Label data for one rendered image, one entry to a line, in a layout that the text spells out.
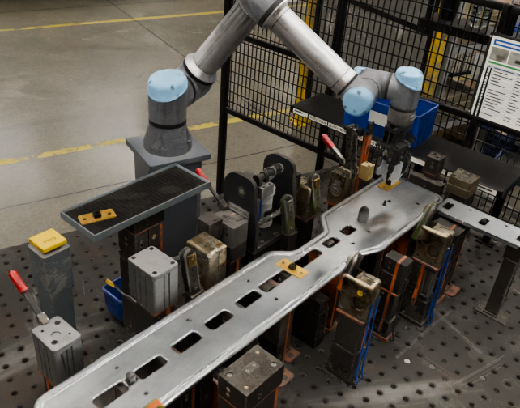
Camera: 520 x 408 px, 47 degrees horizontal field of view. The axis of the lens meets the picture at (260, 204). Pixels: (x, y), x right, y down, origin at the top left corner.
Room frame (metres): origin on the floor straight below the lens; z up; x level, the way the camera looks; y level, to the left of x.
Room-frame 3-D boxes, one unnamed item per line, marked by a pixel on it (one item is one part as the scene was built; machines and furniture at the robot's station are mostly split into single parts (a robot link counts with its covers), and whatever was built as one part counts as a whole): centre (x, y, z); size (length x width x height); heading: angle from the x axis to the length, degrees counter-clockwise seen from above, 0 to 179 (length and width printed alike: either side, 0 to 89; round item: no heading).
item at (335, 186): (1.71, -0.26, 0.88); 0.07 x 0.06 x 0.35; 51
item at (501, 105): (1.98, -0.81, 1.30); 0.23 x 0.02 x 0.31; 51
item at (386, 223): (1.22, -0.09, 1.00); 1.38 x 0.22 x 0.02; 141
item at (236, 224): (1.34, 0.07, 0.89); 0.13 x 0.11 x 0.38; 51
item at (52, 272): (1.07, 0.47, 0.92); 0.08 x 0.08 x 0.44; 51
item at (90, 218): (1.17, 0.38, 1.17); 0.08 x 0.04 x 0.01; 123
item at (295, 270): (1.24, -0.10, 1.01); 0.08 x 0.04 x 0.01; 52
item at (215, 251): (1.21, 0.12, 0.89); 0.13 x 0.11 x 0.38; 51
